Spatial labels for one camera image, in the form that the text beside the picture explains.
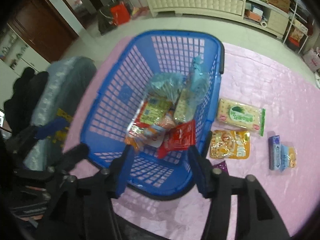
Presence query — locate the red snack packet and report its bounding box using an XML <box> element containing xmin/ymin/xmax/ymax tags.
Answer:
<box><xmin>158</xmin><ymin>119</ymin><xmax>196</xmax><ymax>159</ymax></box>

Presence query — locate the orange cartoon snack pack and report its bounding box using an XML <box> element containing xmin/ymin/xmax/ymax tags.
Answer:
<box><xmin>124</xmin><ymin>111</ymin><xmax>176</xmax><ymax>152</ymax></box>

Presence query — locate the purple Doublemint gum box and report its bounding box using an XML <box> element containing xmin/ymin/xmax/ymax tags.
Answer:
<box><xmin>268</xmin><ymin>135</ymin><xmax>281</xmax><ymax>171</ymax></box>

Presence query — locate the cracker pack white strip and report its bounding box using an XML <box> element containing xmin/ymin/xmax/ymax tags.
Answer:
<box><xmin>174</xmin><ymin>89</ymin><xmax>196</xmax><ymax>124</ymax></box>

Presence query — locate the blue fox bread pack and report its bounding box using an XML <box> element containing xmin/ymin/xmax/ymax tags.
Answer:
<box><xmin>185</xmin><ymin>56</ymin><xmax>210</xmax><ymax>121</ymax></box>
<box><xmin>280</xmin><ymin>145</ymin><xmax>297</xmax><ymax>171</ymax></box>

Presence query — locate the teal wafer snack bag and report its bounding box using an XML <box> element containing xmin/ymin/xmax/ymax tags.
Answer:
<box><xmin>144</xmin><ymin>72</ymin><xmax>184</xmax><ymax>105</ymax></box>

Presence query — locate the purple small packet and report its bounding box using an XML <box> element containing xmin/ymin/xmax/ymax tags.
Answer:
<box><xmin>213</xmin><ymin>160</ymin><xmax>229</xmax><ymax>174</ymax></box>

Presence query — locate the yellow snack packet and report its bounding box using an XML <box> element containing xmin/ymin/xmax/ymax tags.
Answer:
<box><xmin>210</xmin><ymin>130</ymin><xmax>250</xmax><ymax>159</ymax></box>

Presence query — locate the green label cracker pack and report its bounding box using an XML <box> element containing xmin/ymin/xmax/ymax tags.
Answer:
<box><xmin>217</xmin><ymin>98</ymin><xmax>266</xmax><ymax>137</ymax></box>

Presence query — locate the grey chair cover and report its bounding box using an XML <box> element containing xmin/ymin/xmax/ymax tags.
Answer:
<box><xmin>24</xmin><ymin>56</ymin><xmax>97</xmax><ymax>171</ymax></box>

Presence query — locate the blue plastic basket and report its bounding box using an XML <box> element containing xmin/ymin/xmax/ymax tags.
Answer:
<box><xmin>81</xmin><ymin>30</ymin><xmax>225</xmax><ymax>200</ymax></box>

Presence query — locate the pink tablecloth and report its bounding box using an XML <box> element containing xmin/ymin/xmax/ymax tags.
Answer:
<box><xmin>62</xmin><ymin>36</ymin><xmax>320</xmax><ymax>240</ymax></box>

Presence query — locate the dark wooden door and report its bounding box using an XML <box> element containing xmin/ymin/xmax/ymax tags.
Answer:
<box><xmin>8</xmin><ymin>0</ymin><xmax>78</xmax><ymax>63</ymax></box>

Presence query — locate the black bag on floor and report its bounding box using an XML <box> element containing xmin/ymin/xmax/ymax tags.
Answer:
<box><xmin>97</xmin><ymin>5</ymin><xmax>117</xmax><ymax>35</ymax></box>

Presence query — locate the red bag on floor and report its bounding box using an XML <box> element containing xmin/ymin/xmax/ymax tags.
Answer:
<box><xmin>110</xmin><ymin>2</ymin><xmax>131</xmax><ymax>25</ymax></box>

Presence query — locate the pink bag on floor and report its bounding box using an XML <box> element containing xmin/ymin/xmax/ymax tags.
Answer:
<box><xmin>303</xmin><ymin>48</ymin><xmax>320</xmax><ymax>72</ymax></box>

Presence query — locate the cream TV cabinet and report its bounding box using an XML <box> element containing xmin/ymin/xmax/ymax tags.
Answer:
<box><xmin>147</xmin><ymin>0</ymin><xmax>290</xmax><ymax>39</ymax></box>

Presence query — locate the white metal shelf rack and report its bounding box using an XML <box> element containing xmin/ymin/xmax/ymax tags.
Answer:
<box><xmin>283</xmin><ymin>0</ymin><xmax>313</xmax><ymax>54</ymax></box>

